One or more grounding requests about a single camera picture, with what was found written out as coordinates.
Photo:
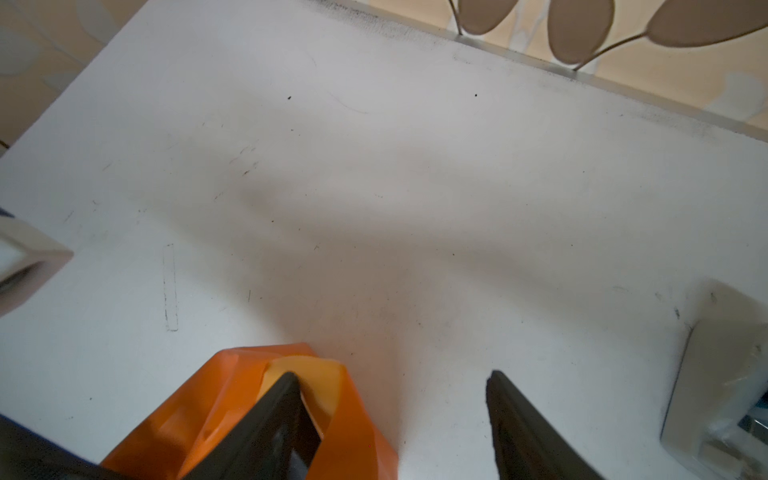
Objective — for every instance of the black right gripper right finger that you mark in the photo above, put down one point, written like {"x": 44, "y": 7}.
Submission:
{"x": 525, "y": 445}

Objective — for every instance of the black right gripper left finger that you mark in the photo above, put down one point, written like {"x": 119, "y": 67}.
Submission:
{"x": 260, "y": 444}

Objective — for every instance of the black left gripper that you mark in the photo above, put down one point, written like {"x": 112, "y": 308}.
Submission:
{"x": 27, "y": 455}

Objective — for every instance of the dark navy gift box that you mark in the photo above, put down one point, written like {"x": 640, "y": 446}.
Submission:
{"x": 306, "y": 441}

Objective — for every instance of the orange wrapping paper sheet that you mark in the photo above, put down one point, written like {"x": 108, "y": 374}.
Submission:
{"x": 182, "y": 430}

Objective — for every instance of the grey tape dispenser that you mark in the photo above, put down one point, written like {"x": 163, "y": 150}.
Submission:
{"x": 716, "y": 420}

